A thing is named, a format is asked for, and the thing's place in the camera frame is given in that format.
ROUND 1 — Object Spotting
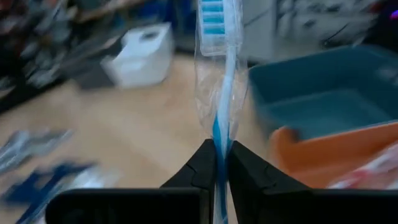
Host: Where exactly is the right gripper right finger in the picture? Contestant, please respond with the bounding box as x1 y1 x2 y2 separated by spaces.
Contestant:
227 139 398 224

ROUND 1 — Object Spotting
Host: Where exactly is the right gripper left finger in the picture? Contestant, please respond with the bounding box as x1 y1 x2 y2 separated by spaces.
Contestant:
45 138 217 224

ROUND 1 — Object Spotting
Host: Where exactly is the white cotton pack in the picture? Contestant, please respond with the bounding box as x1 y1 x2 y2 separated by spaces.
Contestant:
58 167 122 194

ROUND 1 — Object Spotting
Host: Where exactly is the red toothbrush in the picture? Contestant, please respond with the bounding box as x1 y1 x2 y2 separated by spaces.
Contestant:
326 146 398 190

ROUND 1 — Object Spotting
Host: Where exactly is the dark blue disposable razor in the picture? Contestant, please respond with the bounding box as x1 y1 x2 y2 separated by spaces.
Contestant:
15 180 69 224
6 161 94 203

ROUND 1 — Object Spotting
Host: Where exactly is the silver nail clipper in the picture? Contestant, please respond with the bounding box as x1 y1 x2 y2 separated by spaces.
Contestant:
0 132 32 175
18 129 74 150

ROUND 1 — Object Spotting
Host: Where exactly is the blue toothbrush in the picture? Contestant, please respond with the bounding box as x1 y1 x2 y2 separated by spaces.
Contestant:
194 0 249 224

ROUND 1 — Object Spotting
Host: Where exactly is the orange plastic bin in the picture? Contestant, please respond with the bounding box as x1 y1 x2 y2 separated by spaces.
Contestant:
269 121 398 190

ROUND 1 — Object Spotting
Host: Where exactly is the teal plastic bin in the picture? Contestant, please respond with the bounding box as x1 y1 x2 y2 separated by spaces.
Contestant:
248 45 398 141

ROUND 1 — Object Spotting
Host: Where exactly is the grey-brown plastic bin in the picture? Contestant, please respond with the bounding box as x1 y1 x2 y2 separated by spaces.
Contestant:
71 40 125 91

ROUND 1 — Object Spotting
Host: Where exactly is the white plastic bin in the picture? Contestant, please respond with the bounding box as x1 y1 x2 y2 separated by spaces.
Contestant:
99 22 174 90

